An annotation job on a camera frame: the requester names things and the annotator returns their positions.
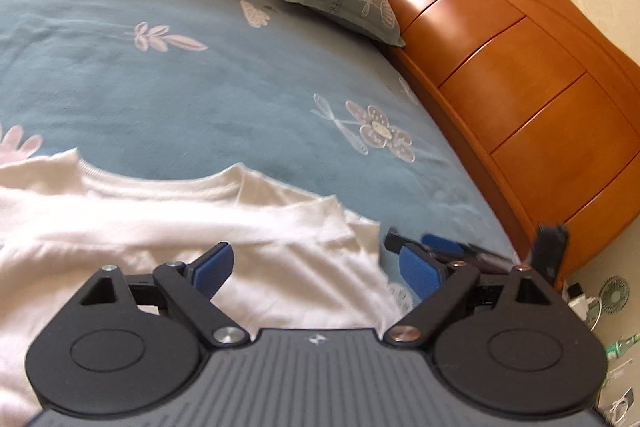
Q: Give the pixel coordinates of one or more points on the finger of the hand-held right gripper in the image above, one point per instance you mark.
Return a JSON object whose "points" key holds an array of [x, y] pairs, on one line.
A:
{"points": [[395, 241], [467, 253]]}

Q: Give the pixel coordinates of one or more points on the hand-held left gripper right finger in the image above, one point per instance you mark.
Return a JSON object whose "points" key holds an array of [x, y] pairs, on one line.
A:
{"points": [[420, 274]]}

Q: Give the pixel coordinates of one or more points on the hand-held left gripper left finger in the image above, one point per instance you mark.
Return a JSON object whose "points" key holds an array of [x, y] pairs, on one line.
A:
{"points": [[215, 269]]}

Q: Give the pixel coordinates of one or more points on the white printed long-sleeve shirt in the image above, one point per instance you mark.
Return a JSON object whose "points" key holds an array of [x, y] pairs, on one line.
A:
{"points": [[150, 227]]}

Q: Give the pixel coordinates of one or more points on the white plug adapter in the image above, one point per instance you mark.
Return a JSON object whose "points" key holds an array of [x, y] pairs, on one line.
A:
{"points": [[576, 299]]}

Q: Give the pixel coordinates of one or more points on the small green desk fan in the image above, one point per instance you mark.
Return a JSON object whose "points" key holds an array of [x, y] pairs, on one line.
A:
{"points": [[615, 294]]}

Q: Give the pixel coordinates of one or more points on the wooden headboard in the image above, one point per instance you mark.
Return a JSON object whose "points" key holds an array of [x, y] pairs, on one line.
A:
{"points": [[500, 57]]}

